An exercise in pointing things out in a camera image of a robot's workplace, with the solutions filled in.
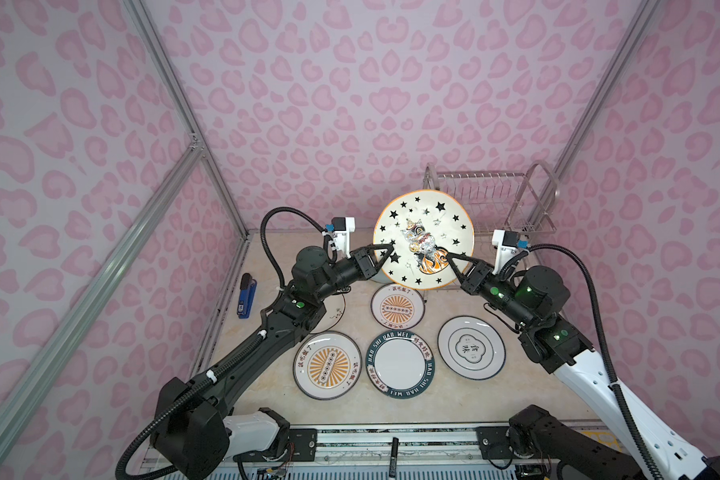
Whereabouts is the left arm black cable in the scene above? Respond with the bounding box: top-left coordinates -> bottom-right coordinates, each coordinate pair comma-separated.
115,206 -> 331,480

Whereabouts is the large orange sunburst plate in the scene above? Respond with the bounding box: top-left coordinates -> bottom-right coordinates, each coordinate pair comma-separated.
293,331 -> 362,401

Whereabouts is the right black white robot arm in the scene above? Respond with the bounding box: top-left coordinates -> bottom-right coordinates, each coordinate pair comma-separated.
446,250 -> 720,479

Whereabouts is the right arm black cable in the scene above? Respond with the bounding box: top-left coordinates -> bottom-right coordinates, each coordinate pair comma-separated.
518,242 -> 667,480

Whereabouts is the cat and stars plate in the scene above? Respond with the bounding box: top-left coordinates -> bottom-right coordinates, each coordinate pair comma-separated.
373,189 -> 475,290

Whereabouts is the dark green rimmed plate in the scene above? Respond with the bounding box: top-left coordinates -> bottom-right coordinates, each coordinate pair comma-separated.
365,330 -> 436,400

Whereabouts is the black marker pen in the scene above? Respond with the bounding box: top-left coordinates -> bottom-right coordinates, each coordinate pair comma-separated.
387,437 -> 400,480

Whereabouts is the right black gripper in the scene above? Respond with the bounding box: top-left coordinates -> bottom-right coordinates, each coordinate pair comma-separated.
446,252 -> 539,330

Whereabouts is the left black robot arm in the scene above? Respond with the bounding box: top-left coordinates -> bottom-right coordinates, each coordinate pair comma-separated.
133,244 -> 394,479

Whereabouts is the cream plate with red berries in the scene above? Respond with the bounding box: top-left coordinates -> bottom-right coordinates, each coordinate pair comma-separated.
312,294 -> 346,334

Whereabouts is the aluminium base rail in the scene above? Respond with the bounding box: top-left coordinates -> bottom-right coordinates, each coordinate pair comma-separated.
137,419 -> 661,480

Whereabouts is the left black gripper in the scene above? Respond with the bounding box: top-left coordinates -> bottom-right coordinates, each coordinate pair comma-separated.
313,244 -> 392,306

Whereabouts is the chrome two-tier dish rack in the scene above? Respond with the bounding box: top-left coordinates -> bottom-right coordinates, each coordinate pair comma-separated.
423,160 -> 559,256

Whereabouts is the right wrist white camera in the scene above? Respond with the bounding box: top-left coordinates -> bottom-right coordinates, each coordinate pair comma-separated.
491,229 -> 528,276

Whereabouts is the small orange sunburst plate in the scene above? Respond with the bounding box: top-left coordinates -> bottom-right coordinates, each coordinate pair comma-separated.
370,284 -> 425,330

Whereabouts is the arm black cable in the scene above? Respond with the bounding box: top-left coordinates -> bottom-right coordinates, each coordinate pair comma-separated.
115,206 -> 331,480
518,242 -> 667,480

